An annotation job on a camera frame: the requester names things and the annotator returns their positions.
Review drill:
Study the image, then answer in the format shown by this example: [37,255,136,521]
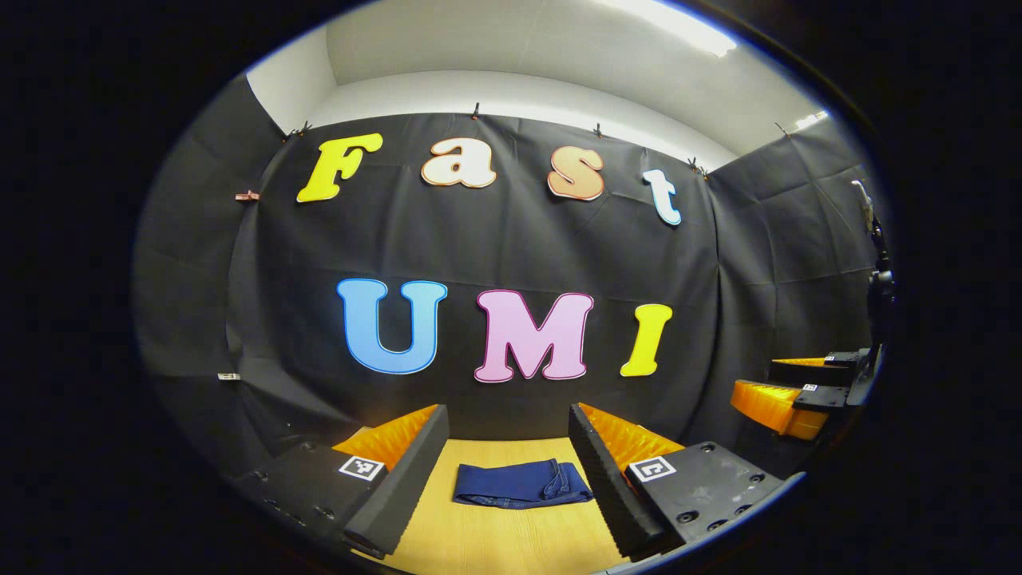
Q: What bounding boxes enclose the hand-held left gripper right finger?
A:
[568,401,789,561]

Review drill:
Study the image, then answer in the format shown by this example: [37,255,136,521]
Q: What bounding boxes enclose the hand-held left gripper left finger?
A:
[234,403,450,559]

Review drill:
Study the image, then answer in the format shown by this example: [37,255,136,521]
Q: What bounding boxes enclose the blue jeans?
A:
[452,458,595,511]

